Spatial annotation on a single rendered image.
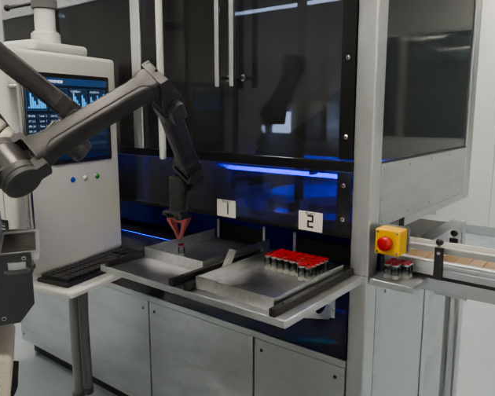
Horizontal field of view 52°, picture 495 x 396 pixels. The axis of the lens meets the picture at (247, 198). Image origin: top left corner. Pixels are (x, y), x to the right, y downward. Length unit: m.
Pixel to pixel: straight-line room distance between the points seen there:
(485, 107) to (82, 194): 4.86
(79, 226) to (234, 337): 0.70
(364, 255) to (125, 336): 1.25
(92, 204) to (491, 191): 4.85
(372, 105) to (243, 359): 1.00
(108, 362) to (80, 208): 0.87
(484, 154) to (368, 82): 4.69
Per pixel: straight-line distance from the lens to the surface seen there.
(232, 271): 1.49
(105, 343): 2.51
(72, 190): 1.92
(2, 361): 1.33
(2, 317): 1.27
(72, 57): 1.94
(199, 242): 1.85
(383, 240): 1.42
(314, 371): 1.72
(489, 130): 6.06
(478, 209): 6.17
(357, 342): 1.60
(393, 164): 1.58
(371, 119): 1.44
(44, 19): 1.96
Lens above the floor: 1.35
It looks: 10 degrees down
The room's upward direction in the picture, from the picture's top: straight up
